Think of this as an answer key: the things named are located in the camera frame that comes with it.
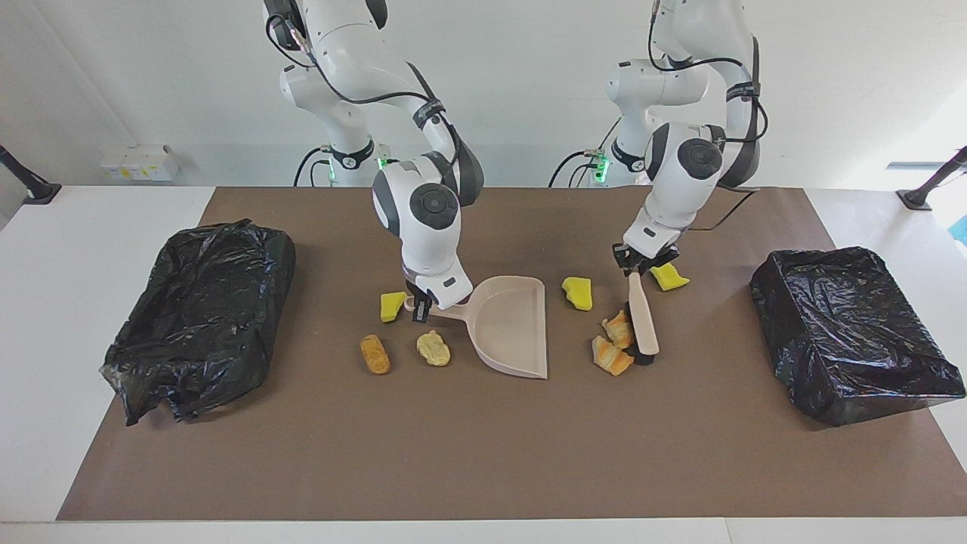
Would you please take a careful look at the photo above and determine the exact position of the black bag lined bin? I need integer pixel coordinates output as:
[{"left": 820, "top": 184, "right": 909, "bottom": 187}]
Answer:
[
  {"left": 749, "top": 246, "right": 967, "bottom": 428},
  {"left": 100, "top": 219, "right": 297, "bottom": 428}
]

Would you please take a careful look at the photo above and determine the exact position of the beige handled brush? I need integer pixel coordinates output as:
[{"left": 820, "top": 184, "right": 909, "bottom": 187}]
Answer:
[{"left": 624, "top": 272, "right": 660, "bottom": 366}]

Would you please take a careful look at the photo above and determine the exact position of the brown table mat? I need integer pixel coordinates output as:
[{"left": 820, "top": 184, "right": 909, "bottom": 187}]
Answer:
[{"left": 57, "top": 187, "right": 967, "bottom": 522}]

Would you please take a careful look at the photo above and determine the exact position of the black base power cable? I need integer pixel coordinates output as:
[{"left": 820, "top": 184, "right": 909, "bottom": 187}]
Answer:
[
  {"left": 293, "top": 146, "right": 335, "bottom": 187},
  {"left": 548, "top": 117, "right": 629, "bottom": 188}
]

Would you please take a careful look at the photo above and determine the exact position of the black camera stand post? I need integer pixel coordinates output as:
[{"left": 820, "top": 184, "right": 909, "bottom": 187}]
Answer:
[
  {"left": 0, "top": 145, "right": 63, "bottom": 206},
  {"left": 897, "top": 146, "right": 967, "bottom": 212}
]

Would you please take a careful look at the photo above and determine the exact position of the white wall socket box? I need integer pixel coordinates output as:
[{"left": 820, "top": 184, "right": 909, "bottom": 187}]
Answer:
[{"left": 100, "top": 144, "right": 181, "bottom": 182}]

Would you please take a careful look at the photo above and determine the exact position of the beige plastic dustpan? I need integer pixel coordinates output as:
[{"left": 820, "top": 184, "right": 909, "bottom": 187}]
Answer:
[{"left": 404, "top": 276, "right": 548, "bottom": 380}]

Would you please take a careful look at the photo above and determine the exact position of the pale beige bread chunk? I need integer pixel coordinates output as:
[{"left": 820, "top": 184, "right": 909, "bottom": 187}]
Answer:
[{"left": 416, "top": 330, "right": 452, "bottom": 367}]

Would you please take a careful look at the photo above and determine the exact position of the brown fried nugget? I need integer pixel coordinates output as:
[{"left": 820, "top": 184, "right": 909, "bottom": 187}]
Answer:
[{"left": 360, "top": 335, "right": 392, "bottom": 376}]

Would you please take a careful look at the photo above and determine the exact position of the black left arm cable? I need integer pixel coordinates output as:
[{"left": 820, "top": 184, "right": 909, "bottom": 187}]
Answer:
[{"left": 648, "top": 30, "right": 768, "bottom": 232}]

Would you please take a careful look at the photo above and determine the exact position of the striped croissant piece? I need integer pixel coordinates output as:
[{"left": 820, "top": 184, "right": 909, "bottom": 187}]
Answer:
[
  {"left": 601, "top": 309, "right": 634, "bottom": 350},
  {"left": 591, "top": 335, "right": 635, "bottom": 377}
]

